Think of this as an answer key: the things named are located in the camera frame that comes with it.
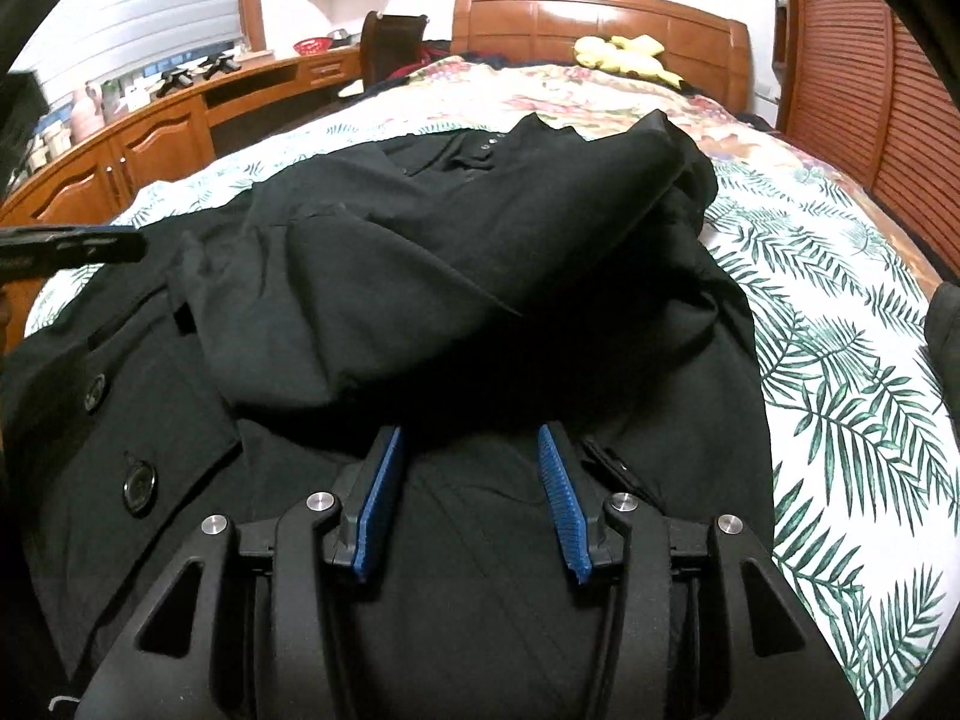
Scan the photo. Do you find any folded grey cloth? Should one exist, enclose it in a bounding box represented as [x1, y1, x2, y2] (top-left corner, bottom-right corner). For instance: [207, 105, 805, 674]
[924, 281, 960, 383]

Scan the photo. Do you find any yellow plush toy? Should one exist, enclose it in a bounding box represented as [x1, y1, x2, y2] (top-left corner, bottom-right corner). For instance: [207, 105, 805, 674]
[574, 34, 683, 87]

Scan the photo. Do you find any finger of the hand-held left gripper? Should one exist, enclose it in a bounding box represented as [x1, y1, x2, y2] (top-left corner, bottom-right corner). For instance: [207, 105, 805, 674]
[0, 223, 149, 280]

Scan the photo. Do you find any wooden bed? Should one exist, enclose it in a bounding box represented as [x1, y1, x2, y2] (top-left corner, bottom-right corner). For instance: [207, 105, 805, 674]
[22, 0, 960, 720]

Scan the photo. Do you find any floral blanket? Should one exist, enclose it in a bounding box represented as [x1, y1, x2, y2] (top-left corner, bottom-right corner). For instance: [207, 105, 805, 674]
[337, 60, 796, 166]

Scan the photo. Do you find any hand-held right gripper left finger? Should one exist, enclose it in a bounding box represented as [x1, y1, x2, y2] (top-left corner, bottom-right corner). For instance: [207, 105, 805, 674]
[75, 424, 410, 720]

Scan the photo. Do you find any window with grey blind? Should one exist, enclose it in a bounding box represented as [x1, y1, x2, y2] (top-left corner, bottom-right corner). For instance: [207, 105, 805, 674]
[15, 0, 267, 80]

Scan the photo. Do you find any pink thermos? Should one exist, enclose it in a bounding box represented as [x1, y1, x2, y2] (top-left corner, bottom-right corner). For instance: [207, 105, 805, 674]
[71, 82, 102, 140]

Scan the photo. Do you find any wooden louvred wardrobe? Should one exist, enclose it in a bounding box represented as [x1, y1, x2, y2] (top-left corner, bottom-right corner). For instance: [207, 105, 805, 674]
[772, 0, 960, 271]

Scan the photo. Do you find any dark wooden chair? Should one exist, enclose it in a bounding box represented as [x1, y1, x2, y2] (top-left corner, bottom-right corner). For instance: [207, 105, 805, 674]
[360, 11, 430, 87]

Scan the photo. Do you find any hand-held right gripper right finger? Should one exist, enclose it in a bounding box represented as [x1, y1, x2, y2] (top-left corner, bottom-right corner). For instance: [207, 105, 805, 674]
[536, 422, 875, 720]

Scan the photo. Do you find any black buttoned coat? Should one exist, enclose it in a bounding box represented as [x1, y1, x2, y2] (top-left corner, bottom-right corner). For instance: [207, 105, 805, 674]
[0, 109, 777, 720]

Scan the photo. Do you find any wooden desk with cabinets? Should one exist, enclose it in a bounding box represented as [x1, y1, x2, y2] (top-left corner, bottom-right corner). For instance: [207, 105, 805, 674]
[0, 45, 368, 226]

